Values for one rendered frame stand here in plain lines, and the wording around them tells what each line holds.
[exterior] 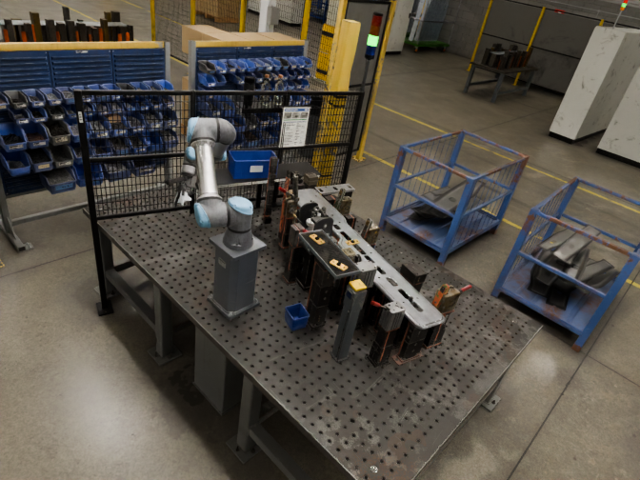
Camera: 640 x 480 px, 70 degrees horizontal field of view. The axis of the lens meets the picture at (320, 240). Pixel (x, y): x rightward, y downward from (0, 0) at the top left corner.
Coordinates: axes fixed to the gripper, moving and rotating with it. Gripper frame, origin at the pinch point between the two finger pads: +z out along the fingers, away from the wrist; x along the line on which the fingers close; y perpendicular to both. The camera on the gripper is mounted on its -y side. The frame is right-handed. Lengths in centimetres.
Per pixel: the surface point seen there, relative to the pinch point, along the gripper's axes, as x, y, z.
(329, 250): -79, 55, 14
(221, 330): -44, 22, 62
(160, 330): 27, 11, 75
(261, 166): 10, 51, -40
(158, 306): 17, 5, 59
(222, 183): 14.3, 28.4, -23.0
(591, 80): 159, 712, -413
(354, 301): -101, 59, 36
